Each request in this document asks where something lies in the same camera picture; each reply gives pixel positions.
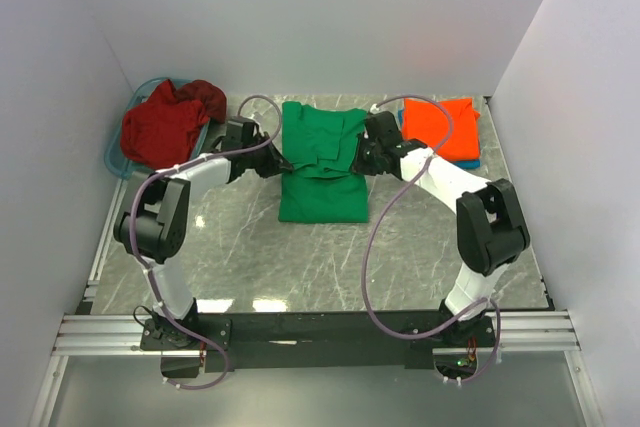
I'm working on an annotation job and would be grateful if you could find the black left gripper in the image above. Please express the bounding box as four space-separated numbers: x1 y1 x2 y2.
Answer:
243 132 294 179

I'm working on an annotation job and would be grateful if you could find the green t shirt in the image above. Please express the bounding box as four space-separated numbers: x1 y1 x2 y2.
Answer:
278 101 369 224

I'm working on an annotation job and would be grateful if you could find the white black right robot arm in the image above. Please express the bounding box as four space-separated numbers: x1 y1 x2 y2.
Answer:
352 112 530 346

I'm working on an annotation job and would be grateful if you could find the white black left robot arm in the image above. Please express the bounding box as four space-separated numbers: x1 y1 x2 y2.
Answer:
113 117 293 349

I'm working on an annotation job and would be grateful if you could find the orange folded t shirt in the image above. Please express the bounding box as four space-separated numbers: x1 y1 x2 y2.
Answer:
399 98 480 163

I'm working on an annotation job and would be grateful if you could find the dark maroon t shirt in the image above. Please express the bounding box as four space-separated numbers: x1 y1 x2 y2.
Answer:
175 79 227 124

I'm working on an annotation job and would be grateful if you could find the blue folded t shirt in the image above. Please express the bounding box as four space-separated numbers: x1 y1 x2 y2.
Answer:
397 108 481 170

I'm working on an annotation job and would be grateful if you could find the red t shirt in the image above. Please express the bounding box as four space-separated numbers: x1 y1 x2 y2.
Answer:
119 79 209 170

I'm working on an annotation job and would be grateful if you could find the teal plastic laundry basket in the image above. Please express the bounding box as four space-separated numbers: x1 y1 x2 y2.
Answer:
103 77 209 180

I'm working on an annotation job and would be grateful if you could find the black mounting base plate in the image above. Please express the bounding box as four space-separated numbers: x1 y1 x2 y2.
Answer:
140 310 496 378

